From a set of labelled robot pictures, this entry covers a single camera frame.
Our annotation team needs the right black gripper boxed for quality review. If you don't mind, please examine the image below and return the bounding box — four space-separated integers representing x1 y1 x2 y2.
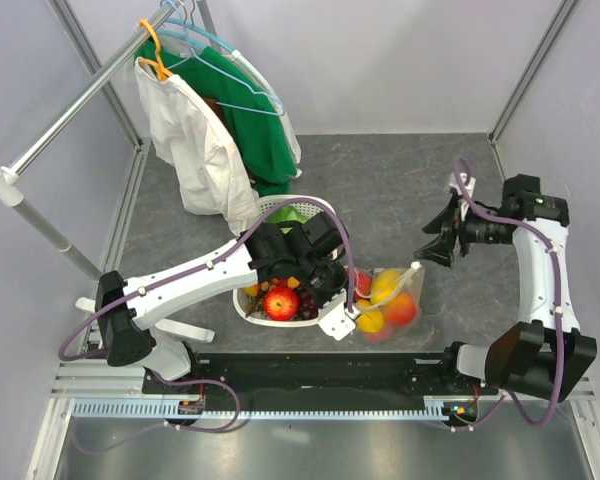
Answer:
414 196 514 269

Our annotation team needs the red apple back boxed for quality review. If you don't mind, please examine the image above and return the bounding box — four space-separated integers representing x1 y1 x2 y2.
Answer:
354 268 373 299

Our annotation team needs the red apple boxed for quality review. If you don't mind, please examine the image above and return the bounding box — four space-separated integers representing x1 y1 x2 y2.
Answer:
354 268 373 299
263 286 299 321

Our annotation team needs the yellow red mango back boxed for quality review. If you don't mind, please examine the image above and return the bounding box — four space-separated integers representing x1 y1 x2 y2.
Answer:
369 269 403 305

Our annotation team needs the yellow lemon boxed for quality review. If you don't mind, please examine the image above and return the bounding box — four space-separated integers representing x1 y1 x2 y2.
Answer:
356 299 385 334

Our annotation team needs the clear polka dot zip bag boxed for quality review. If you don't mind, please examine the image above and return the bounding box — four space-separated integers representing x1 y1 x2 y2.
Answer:
354 261 425 343

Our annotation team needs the red tomato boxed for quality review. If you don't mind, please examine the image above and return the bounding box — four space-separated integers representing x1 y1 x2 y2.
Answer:
383 292 418 327

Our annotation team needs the pink peach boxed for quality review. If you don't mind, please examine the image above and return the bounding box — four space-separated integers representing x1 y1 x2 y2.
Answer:
365 324 394 343

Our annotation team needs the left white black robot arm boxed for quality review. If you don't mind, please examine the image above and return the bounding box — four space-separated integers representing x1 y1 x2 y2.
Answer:
95 211 348 393

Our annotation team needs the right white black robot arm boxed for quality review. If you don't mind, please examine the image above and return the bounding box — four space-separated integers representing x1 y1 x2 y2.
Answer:
415 173 597 403

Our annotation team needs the yellow ginger root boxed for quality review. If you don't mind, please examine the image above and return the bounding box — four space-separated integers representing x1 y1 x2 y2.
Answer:
286 277 301 289

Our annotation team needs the dark grape bunch right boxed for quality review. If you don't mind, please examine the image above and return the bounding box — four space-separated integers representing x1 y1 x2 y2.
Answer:
297 287 319 320

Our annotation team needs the red apple front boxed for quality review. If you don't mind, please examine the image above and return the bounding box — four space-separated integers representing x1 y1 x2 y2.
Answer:
263 286 299 321

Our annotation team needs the red yellow mango left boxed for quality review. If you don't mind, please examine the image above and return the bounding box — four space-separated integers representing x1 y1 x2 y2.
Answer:
242 284 261 297

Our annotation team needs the white plastic fruit basket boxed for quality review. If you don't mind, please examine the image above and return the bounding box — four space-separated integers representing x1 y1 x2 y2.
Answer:
232 194 335 328

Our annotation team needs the green cabbage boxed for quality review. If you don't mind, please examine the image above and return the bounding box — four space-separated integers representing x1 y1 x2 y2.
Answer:
267 205 308 224

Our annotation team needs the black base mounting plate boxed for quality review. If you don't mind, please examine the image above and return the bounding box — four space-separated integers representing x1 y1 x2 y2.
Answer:
141 349 496 406

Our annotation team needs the green shirt on hanger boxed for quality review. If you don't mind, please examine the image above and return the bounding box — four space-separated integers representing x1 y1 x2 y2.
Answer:
161 47 296 196

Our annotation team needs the white shirt on hanger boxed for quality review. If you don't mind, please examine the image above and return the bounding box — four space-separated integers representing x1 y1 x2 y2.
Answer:
134 57 260 235

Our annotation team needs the orange clothes hanger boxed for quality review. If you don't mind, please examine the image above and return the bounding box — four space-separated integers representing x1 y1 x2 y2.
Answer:
138 19 172 82

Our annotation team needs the blue clothes hanger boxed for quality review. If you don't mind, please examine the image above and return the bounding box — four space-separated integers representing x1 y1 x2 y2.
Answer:
159 7 285 117

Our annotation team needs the metal clothes rack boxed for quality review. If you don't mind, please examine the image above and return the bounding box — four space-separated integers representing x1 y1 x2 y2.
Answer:
0 0 216 345

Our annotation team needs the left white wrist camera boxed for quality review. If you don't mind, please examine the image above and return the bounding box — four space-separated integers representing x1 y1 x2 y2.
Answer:
317 292 360 341

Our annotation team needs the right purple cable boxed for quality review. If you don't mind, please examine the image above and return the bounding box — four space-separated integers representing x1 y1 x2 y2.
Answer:
424 155 566 434

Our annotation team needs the purple cable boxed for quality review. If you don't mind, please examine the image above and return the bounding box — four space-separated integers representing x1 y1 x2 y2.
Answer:
424 155 566 434
58 197 356 454

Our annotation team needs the light blue cable duct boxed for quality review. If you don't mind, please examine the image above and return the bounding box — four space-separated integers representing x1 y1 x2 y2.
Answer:
72 398 450 421

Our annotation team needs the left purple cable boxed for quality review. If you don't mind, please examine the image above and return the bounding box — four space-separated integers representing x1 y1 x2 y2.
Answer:
58 197 356 454

